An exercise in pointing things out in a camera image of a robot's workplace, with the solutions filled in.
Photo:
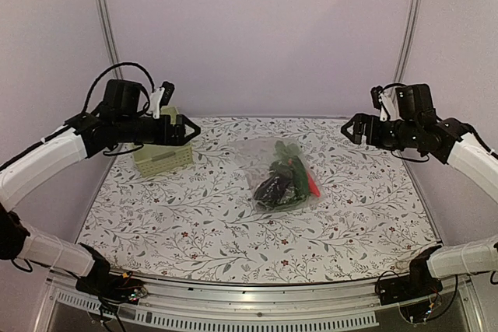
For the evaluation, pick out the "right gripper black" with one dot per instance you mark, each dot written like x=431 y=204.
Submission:
x=372 y=138

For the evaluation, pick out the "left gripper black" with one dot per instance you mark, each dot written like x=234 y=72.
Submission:
x=166 y=138

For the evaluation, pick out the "toy cucumber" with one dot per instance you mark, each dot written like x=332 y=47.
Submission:
x=300 y=179

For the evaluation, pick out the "clear zip top bag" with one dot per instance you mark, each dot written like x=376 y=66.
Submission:
x=255 y=157

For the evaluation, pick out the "toy eggplant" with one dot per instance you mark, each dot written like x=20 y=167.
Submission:
x=274 y=192

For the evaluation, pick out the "toy carrot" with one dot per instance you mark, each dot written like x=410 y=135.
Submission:
x=313 y=188

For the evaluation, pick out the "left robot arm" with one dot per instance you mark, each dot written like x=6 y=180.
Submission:
x=126 y=114

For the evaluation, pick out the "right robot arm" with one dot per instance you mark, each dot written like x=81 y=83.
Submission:
x=407 y=120

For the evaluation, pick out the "cream plastic basket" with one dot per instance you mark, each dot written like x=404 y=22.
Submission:
x=153 y=159

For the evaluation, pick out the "toy green leafy vegetable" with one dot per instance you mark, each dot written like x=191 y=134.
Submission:
x=287 y=154

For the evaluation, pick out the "floral table mat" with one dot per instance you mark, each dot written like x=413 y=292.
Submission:
x=197 y=222

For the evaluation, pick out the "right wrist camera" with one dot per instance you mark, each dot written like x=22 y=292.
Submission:
x=384 y=99

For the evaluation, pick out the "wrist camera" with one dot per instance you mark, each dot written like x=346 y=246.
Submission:
x=384 y=99
x=160 y=98

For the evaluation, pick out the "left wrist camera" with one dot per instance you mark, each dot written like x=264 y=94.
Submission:
x=160 y=98

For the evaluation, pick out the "right metal frame post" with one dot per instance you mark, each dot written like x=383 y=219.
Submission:
x=407 y=41

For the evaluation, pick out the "metal frame post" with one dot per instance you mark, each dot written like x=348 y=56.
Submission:
x=108 y=35
x=407 y=41

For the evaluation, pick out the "front aluminium rail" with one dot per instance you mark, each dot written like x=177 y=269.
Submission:
x=174 y=304

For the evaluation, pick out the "left metal frame post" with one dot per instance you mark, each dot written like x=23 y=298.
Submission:
x=108 y=35

